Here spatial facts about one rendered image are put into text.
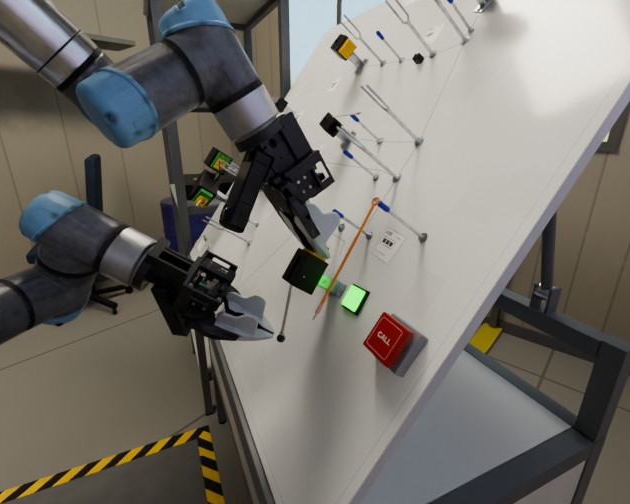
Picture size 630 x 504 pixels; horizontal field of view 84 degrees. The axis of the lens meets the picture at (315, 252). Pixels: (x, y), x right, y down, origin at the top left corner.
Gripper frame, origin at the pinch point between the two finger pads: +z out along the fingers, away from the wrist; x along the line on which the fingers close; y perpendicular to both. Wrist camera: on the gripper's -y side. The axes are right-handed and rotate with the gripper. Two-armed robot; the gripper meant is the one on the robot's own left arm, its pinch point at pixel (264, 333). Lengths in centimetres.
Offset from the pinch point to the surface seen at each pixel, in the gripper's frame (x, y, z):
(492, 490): -7.9, 1.3, 44.2
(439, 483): -8.5, -3.2, 37.3
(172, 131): 82, -37, -52
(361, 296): 5.0, 12.6, 9.1
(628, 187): 160, 24, 148
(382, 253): 11.4, 16.6, 9.4
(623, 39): 22, 52, 16
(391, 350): -6.2, 18.4, 10.9
